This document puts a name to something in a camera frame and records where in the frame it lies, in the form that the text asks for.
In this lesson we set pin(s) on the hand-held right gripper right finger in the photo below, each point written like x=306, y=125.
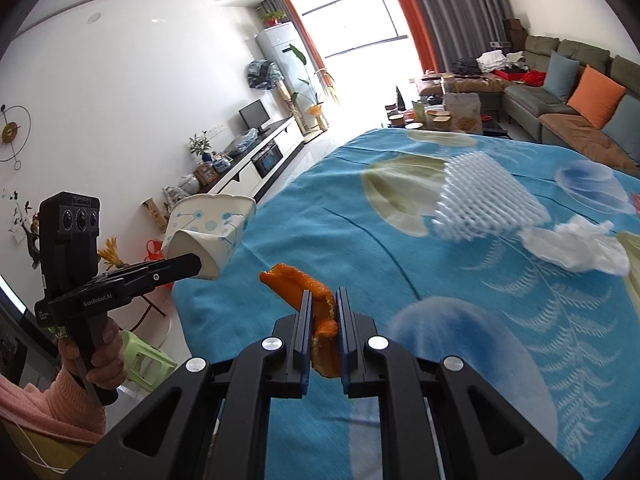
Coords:
x=342, y=325

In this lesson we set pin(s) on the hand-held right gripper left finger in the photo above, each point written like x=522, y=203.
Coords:
x=307, y=325

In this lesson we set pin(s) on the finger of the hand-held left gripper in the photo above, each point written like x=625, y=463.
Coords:
x=177, y=267

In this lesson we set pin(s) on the orange peel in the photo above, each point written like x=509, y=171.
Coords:
x=295, y=281

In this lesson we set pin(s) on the white dandelion-print paper cup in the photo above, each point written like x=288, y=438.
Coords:
x=215, y=220

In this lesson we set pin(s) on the person's left forearm pink sleeve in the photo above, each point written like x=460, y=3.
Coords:
x=55, y=405

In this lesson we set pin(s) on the person's left hand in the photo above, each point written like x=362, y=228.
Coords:
x=110, y=360

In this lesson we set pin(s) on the dried yellow flowers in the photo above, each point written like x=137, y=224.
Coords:
x=112, y=255

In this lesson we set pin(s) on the blue leaf-print blanket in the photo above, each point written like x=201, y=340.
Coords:
x=350, y=240

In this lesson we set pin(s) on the green plastic stool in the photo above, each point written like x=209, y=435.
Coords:
x=147, y=360

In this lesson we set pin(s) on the blue white ceramic jar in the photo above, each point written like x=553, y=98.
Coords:
x=222, y=162

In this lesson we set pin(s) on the small bonsai plant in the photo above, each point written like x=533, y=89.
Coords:
x=200, y=146

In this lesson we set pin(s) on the white television cabinet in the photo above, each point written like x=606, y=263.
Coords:
x=250, y=160

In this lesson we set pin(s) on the black monitor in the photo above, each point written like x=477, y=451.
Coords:
x=254, y=114

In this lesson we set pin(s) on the small white foam net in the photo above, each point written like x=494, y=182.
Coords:
x=487, y=200

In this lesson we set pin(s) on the plastic-wrapped fan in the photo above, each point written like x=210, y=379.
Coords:
x=264, y=75

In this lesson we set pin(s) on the person's yellow clothing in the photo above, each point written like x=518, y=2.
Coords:
x=35, y=455

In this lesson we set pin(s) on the large-leaf potted plant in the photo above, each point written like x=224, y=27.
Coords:
x=307, y=90

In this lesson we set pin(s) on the white standing air conditioner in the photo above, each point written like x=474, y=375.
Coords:
x=282, y=70

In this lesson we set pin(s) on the cluttered coffee table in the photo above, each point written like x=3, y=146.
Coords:
x=440, y=107

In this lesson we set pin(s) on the crumpled white tissue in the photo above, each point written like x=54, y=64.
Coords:
x=575, y=250

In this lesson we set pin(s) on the orange curtain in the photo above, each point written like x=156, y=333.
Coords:
x=407, y=15
x=300, y=30

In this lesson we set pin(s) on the small potted green plant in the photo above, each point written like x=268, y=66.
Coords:
x=272, y=17

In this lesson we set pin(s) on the dark clothes pile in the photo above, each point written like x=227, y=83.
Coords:
x=467, y=67

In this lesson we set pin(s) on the large window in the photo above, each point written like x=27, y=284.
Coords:
x=360, y=35

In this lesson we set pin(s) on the olive green sofa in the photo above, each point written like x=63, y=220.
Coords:
x=530, y=95

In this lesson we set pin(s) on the white folded clothes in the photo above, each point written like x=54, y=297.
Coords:
x=500, y=61

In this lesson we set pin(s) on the red cloth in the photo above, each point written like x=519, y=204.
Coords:
x=534, y=78

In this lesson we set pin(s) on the grey-blue cushion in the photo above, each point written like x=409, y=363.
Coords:
x=561, y=76
x=625, y=122

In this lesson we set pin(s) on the stacked cardboard boxes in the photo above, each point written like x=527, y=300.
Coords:
x=515, y=35

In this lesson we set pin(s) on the orange cushion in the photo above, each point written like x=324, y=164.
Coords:
x=596, y=97

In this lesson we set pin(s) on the grey curtain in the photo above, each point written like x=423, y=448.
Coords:
x=460, y=5

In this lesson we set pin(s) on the branch wall decoration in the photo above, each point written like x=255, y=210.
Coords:
x=22, y=220

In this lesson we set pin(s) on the round metal wall clock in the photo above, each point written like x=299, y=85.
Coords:
x=9, y=132

